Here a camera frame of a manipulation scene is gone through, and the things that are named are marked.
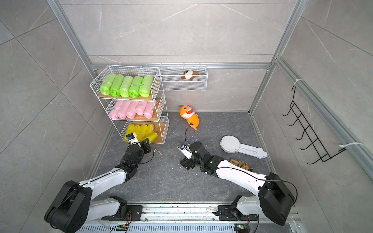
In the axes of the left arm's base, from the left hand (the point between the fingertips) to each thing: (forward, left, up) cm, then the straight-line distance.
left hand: (147, 137), depth 86 cm
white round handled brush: (0, -53, -11) cm, 54 cm away
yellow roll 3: (+11, +7, -9) cm, 16 cm away
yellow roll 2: (+15, +12, -11) cm, 22 cm away
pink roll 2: (+9, +8, +13) cm, 18 cm away
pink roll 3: (+12, +3, +14) cm, 18 cm away
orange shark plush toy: (+27, -25, -8) cm, 38 cm away
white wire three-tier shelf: (+7, -8, +9) cm, 14 cm away
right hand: (-10, -24, -2) cm, 26 cm away
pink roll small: (+9, +18, +13) cm, 24 cm away
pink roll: (+9, +13, +13) cm, 21 cm away
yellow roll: (+14, +16, -10) cm, 24 cm away
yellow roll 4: (+14, +3, -10) cm, 17 cm away
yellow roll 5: (+3, -2, -4) cm, 5 cm away
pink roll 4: (+10, -3, +13) cm, 17 cm away
